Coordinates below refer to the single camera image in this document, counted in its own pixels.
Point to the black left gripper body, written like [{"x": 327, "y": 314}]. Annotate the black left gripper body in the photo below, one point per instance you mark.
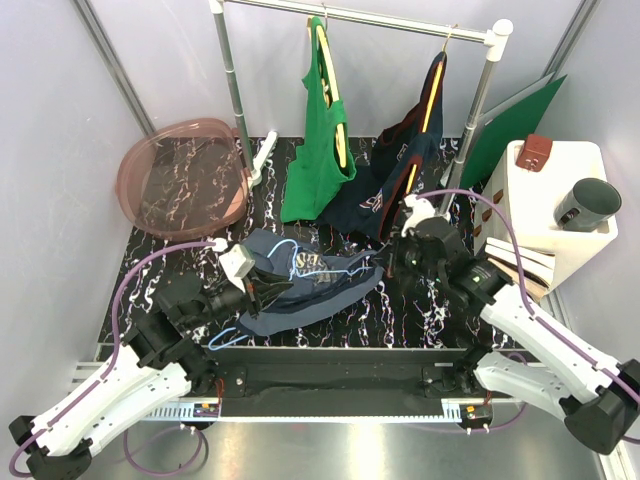
[{"x": 225, "y": 299}]

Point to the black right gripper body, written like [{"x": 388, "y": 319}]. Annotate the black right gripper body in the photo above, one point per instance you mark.
[{"x": 405, "y": 259}]

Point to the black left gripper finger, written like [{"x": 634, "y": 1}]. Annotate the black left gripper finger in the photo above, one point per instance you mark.
[
  {"x": 261, "y": 298},
  {"x": 259, "y": 278}
]

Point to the light blue wire hanger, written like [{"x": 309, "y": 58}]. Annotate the light blue wire hanger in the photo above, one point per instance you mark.
[{"x": 279, "y": 285}]

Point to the grey-blue tank top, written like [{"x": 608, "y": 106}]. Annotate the grey-blue tank top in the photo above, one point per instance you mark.
[{"x": 322, "y": 285}]

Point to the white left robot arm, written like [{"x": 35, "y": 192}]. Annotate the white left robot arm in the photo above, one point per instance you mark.
[{"x": 156, "y": 361}]

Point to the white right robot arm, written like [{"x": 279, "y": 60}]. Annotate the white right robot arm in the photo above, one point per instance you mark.
[{"x": 595, "y": 395}]

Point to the navy maroon-trimmed tank top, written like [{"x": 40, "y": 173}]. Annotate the navy maroon-trimmed tank top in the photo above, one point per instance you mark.
[{"x": 370, "y": 203}]

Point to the green tank top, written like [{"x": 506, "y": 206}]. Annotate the green tank top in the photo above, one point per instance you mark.
[{"x": 314, "y": 177}]

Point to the yellow hanger in green top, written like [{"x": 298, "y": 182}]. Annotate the yellow hanger in green top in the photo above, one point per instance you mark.
[{"x": 330, "y": 88}]

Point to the yellow hanger in navy top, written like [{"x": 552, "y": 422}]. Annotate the yellow hanger in navy top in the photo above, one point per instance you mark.
[{"x": 427, "y": 129}]

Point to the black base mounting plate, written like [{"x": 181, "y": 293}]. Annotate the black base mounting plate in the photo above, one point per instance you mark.
[{"x": 332, "y": 384}]

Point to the white drawer cabinet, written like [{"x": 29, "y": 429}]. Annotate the white drawer cabinet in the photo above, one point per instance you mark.
[{"x": 528, "y": 199}]

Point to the pink translucent plastic basin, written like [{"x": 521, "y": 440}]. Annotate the pink translucent plastic basin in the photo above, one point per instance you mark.
[{"x": 184, "y": 182}]

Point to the brown leather box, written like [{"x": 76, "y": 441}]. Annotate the brown leather box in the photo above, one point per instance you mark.
[{"x": 534, "y": 153}]

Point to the green board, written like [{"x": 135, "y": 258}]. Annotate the green board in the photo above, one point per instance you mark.
[{"x": 513, "y": 119}]

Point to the dark green mug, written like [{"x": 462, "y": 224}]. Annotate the dark green mug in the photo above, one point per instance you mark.
[{"x": 589, "y": 203}]

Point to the white clothes rack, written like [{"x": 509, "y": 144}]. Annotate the white clothes rack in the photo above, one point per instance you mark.
[{"x": 380, "y": 70}]

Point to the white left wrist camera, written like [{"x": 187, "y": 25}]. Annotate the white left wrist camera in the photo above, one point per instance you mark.
[{"x": 236, "y": 264}]

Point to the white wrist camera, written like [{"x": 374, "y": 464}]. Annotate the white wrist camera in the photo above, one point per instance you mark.
[
  {"x": 416, "y": 211},
  {"x": 236, "y": 264}
]

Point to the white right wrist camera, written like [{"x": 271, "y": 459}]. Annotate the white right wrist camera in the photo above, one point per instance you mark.
[{"x": 416, "y": 211}]

